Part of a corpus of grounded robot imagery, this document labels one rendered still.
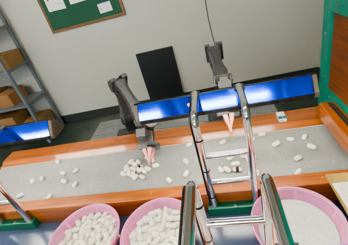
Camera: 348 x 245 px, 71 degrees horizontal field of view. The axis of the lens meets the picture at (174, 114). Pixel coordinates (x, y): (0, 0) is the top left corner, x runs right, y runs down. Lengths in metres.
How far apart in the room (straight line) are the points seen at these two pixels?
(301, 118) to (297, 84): 0.43
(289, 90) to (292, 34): 2.31
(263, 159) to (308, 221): 0.30
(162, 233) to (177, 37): 2.37
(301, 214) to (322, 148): 0.33
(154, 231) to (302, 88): 0.69
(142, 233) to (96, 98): 2.70
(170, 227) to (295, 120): 0.74
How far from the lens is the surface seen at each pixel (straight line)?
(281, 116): 1.27
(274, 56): 3.18
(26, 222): 1.34
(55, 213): 1.26
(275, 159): 1.10
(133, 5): 2.96
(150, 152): 1.15
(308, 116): 1.31
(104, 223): 1.06
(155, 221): 0.98
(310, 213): 0.96
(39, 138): 1.12
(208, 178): 0.87
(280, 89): 0.87
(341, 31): 1.16
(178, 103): 0.86
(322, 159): 1.12
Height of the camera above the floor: 1.49
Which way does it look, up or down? 30 degrees down
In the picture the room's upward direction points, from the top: 16 degrees counter-clockwise
